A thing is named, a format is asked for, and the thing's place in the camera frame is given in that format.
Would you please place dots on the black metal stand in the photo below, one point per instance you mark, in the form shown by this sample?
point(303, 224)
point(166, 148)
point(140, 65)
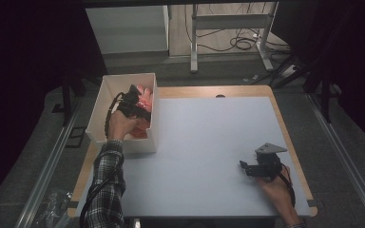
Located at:
point(326, 101)
point(67, 101)

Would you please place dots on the person's left hand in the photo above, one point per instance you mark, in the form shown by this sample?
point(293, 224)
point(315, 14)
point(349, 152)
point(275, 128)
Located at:
point(122, 126)

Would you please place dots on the grey metal desk frame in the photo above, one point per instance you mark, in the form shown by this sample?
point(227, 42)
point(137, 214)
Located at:
point(231, 22)

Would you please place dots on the white cabinet panel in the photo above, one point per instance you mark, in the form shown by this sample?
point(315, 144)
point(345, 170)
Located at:
point(126, 30)

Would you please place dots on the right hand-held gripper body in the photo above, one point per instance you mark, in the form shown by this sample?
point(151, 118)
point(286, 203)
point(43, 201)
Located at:
point(270, 161)

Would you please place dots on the white power strip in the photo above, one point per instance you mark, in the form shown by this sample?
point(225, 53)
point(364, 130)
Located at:
point(288, 71)

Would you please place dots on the black floor bracket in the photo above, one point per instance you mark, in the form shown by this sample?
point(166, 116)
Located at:
point(75, 136)

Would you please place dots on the aluminium floor rail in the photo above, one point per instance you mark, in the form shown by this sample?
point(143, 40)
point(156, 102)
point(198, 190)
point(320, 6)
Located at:
point(345, 161)
point(47, 167)

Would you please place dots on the light blue table mat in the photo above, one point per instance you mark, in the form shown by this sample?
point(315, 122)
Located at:
point(209, 164)

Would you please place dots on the person's right hand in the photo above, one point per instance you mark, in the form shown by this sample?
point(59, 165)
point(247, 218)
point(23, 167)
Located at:
point(277, 193)

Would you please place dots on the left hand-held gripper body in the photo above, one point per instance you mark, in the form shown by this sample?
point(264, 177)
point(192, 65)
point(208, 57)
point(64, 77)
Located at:
point(130, 101)

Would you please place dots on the clear plastic bag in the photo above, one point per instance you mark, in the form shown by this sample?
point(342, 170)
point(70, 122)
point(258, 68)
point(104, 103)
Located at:
point(53, 207)

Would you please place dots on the white box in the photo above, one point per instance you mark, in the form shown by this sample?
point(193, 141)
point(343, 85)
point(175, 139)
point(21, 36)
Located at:
point(123, 142)

